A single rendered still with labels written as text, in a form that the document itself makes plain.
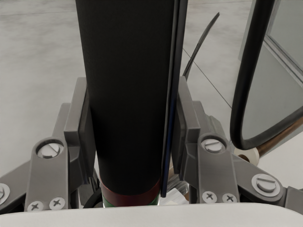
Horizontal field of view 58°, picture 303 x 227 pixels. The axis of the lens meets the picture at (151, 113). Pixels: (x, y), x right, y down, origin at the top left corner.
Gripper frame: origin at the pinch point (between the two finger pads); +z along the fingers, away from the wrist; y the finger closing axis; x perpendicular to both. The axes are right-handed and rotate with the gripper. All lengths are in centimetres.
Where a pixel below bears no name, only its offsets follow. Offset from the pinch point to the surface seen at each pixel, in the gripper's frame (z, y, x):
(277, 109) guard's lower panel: 90, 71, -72
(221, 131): 37, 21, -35
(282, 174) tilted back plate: 20.6, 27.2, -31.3
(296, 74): 88, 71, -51
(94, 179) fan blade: 22.4, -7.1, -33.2
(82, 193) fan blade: 31, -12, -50
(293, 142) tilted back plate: 25.3, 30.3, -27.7
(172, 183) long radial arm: 23.3, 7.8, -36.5
